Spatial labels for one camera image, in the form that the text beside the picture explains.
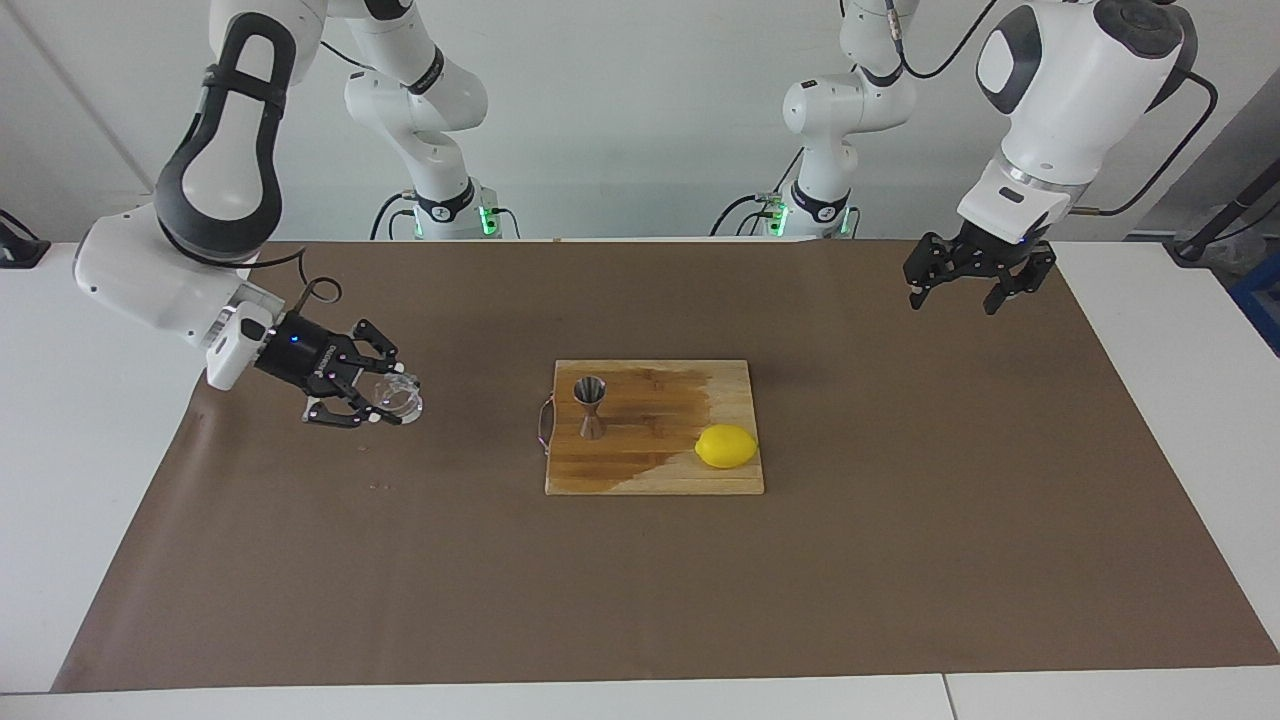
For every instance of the brown paper table mat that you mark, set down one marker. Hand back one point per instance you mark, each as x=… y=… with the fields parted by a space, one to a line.
x=640 y=580

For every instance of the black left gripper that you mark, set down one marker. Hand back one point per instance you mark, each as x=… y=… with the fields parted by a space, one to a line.
x=1000 y=252

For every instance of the wooden cutting board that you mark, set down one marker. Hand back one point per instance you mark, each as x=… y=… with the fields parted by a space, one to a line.
x=650 y=450

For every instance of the small clear glass cup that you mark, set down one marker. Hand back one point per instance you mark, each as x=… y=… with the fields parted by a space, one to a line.
x=400 y=400

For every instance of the black table clamp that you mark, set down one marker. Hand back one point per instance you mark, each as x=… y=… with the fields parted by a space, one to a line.
x=20 y=252

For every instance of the yellow lemon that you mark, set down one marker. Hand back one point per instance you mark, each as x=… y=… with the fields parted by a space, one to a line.
x=726 y=446

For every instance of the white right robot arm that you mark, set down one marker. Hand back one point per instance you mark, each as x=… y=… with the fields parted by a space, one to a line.
x=225 y=170

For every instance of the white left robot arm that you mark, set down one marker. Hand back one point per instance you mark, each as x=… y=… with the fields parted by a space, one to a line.
x=1070 y=90

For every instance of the steel double jigger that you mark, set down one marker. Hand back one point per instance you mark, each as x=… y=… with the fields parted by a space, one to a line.
x=590 y=390

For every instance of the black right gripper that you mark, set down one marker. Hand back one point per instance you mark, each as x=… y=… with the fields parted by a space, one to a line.
x=300 y=355

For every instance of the black stand pole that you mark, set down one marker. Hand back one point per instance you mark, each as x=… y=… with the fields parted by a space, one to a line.
x=1225 y=215

